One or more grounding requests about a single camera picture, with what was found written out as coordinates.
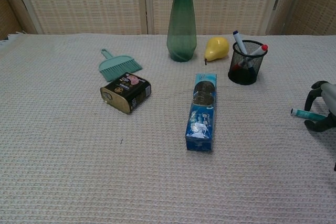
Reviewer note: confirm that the white waffle-weave tablecloth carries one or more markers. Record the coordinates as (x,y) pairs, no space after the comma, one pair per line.
(78,169)

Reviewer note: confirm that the metal screen hinge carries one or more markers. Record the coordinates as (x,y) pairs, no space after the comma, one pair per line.
(275,3)

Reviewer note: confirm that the teal mini hand broom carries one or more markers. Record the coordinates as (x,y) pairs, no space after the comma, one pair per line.
(115,66)

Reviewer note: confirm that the teal-labelled marker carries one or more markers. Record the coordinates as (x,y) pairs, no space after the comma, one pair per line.
(304,114)

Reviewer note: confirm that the red-capped white marker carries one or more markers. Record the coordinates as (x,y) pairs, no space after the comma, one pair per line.
(258,50)

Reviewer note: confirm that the black mesh pen holder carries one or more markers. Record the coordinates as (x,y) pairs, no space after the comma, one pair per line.
(237,78)

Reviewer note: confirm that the black luncheon meat can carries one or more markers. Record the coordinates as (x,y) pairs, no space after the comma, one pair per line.
(123,95)

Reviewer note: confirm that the green plastic spray bottle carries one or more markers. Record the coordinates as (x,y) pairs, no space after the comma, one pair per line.
(181,37)

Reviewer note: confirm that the woven folding screen panel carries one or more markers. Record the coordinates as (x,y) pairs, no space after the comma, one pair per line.
(231,1)
(10,6)
(312,3)
(84,1)

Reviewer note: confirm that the yellow plastic pear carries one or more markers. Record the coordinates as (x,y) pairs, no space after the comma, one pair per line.
(216,48)

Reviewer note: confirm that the blue cookie box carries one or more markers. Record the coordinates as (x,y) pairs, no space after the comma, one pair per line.
(200,129)

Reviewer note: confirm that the blue-capped white marker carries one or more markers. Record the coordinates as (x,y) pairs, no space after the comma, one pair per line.
(239,41)

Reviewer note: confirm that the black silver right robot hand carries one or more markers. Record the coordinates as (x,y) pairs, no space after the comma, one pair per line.
(330,95)

